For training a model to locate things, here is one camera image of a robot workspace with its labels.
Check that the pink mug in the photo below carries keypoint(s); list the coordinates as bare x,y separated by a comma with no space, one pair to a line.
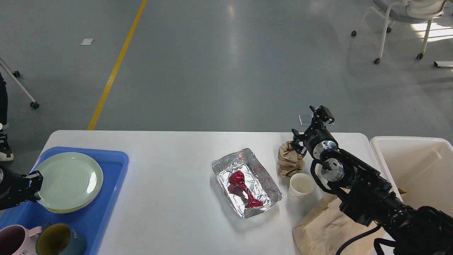
18,240

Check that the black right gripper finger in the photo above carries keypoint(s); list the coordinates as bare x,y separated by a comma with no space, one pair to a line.
298,142
324,111

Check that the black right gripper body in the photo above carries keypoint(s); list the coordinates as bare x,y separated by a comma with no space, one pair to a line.
318,142

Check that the aluminium foil tray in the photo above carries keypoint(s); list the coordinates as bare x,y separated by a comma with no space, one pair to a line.
257,178

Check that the white paper cup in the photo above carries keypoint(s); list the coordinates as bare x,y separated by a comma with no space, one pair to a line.
300,186

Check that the white plastic bin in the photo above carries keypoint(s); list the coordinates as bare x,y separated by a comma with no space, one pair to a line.
421,166

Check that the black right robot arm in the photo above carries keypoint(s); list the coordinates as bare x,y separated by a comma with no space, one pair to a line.
366,196

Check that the blue plastic tray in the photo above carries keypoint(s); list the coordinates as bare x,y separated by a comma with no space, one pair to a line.
91,220

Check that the grey floor plate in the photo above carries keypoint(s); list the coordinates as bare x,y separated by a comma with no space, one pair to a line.
307,120

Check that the yellow plate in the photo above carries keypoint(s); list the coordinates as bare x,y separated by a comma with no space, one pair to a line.
60,211

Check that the red crumpled wrapper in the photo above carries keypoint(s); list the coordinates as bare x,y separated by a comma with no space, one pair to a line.
237,187

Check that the brown paper ball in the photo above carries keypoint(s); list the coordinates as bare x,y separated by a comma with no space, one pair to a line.
290,162

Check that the white bar on floor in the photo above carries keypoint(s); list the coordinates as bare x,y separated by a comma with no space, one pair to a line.
440,64

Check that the dark teal mug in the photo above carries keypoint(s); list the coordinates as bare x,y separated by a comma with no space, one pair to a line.
60,239

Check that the light green plate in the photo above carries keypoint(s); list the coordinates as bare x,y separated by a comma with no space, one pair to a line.
70,180

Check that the seated person legs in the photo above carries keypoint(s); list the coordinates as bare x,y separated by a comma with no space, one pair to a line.
6,153

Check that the white office chair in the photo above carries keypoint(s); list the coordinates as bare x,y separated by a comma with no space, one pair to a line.
404,11

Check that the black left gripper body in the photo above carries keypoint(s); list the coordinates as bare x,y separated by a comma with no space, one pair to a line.
14,189

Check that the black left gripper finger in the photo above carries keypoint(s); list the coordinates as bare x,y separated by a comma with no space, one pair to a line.
35,179

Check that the flat brown paper bag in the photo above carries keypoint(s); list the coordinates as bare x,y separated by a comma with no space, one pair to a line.
325,228

